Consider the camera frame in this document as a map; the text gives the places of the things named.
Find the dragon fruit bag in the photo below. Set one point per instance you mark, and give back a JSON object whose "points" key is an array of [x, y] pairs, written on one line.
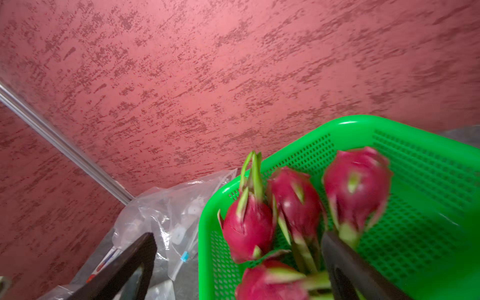
{"points": [[250, 223], [357, 185]]}

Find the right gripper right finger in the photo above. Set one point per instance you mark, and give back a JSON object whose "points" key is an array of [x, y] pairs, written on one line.
{"points": [[351, 276]]}

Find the left corner aluminium post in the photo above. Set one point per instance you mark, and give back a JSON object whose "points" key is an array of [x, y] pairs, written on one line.
{"points": [[51, 134]]}

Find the green plastic basket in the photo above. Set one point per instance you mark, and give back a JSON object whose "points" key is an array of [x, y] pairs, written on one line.
{"points": [[427, 243]]}

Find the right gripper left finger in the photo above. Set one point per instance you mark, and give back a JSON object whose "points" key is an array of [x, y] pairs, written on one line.
{"points": [[128, 275]]}

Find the white toothpaste box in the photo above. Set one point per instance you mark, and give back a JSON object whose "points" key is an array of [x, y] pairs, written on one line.
{"points": [[111, 255]]}

